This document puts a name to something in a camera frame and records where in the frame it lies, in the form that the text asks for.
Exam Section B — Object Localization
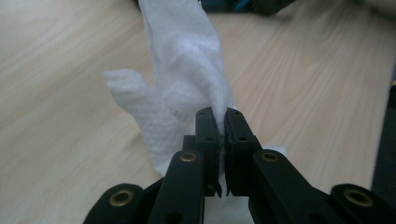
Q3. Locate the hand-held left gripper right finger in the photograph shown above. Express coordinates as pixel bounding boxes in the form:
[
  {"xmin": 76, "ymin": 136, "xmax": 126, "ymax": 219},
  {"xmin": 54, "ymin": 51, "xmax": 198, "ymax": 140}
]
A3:
[{"xmin": 223, "ymin": 106, "xmax": 262, "ymax": 197}]

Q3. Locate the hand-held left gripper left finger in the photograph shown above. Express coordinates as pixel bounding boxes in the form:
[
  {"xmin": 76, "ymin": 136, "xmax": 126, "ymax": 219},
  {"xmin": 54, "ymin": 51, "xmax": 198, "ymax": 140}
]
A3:
[{"xmin": 183, "ymin": 106, "xmax": 222, "ymax": 198}]

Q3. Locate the white wet wipe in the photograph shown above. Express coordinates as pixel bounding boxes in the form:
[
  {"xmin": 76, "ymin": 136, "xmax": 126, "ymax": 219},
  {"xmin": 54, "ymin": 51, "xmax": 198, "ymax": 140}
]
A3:
[{"xmin": 104, "ymin": 0, "xmax": 289, "ymax": 224}]

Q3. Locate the blue toy car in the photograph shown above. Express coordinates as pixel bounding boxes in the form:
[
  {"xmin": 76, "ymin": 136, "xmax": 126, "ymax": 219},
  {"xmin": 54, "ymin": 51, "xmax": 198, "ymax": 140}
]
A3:
[{"xmin": 199, "ymin": 0, "xmax": 298, "ymax": 17}]

